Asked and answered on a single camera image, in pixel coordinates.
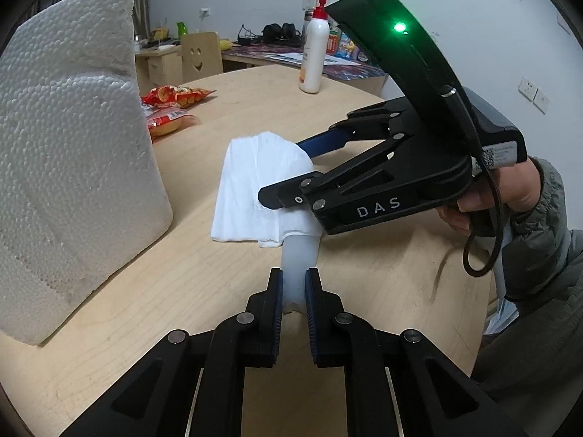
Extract grey jacket right forearm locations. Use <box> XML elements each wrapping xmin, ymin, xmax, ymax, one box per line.
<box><xmin>472</xmin><ymin>159</ymin><xmax>582</xmax><ymax>399</ymax></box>

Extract white lotion pump bottle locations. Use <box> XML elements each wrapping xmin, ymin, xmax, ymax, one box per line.
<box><xmin>298</xmin><ymin>0</ymin><xmax>330</xmax><ymax>94</ymax></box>

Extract printed paper sheet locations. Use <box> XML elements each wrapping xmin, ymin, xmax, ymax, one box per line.
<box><xmin>273</xmin><ymin>51</ymin><xmax>361</xmax><ymax>67</ymax></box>

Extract orange peanut snack bag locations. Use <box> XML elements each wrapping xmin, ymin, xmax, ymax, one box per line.
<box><xmin>141</xmin><ymin>85</ymin><xmax>214</xmax><ymax>109</ymax></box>

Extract white tissue paper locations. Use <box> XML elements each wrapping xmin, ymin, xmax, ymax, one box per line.
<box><xmin>209</xmin><ymin>130</ymin><xmax>324</xmax><ymax>249</ymax></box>

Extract wooden smiley chair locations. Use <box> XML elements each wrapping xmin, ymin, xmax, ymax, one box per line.
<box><xmin>180</xmin><ymin>32</ymin><xmax>223</xmax><ymax>82</ymax></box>

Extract black headphones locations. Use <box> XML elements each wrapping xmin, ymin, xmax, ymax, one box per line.
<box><xmin>262</xmin><ymin>23</ymin><xmax>301</xmax><ymax>47</ymax></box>

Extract red snack bag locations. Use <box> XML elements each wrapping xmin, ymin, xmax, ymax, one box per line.
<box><xmin>146</xmin><ymin>107</ymin><xmax>199</xmax><ymax>139</ymax></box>

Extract white styrofoam box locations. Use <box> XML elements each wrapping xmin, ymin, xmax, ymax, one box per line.
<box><xmin>1</xmin><ymin>0</ymin><xmax>173</xmax><ymax>345</ymax></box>

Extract person's right hand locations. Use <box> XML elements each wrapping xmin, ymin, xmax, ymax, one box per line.
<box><xmin>437</xmin><ymin>158</ymin><xmax>541</xmax><ymax>236</ymax></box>

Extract white translucent plastic piece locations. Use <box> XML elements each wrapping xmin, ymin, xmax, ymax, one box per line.
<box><xmin>282</xmin><ymin>234</ymin><xmax>321</xmax><ymax>314</ymax></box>

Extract wooden desk with drawers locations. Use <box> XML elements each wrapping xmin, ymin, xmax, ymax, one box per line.
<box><xmin>134</xmin><ymin>44</ymin><xmax>184</xmax><ymax>96</ymax></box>

